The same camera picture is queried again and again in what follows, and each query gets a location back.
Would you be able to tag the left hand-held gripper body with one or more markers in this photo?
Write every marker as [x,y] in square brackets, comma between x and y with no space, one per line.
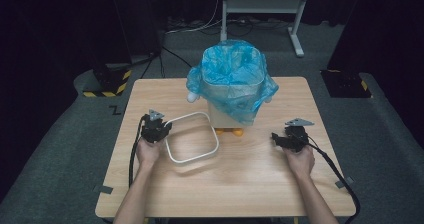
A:
[152,130]

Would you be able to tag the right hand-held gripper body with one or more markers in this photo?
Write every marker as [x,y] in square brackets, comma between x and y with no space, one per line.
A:
[296,137]

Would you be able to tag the cream trash bin with face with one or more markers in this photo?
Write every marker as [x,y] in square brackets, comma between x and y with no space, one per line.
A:
[218,119]

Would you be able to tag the blue plastic bag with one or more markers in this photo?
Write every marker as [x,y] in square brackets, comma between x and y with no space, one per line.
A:
[233,70]

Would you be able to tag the person's left hand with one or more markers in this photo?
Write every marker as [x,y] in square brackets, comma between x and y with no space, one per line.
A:
[148,152]

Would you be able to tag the person's right hand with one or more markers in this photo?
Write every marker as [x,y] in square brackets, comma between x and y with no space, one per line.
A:
[301,164]

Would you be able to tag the black zigzag floor tape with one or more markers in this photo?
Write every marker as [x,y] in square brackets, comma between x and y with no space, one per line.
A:
[116,110]

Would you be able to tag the black stand base striped tape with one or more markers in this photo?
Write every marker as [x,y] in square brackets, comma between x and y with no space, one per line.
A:
[110,80]
[345,84]

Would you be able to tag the grey tape piece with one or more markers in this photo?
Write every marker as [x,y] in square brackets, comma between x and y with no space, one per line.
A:
[344,182]
[103,189]

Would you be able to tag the white-framed desk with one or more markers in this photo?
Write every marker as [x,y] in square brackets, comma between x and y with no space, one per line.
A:
[263,4]

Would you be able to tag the black curtain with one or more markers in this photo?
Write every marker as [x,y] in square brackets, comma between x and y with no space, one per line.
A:
[50,34]
[383,34]

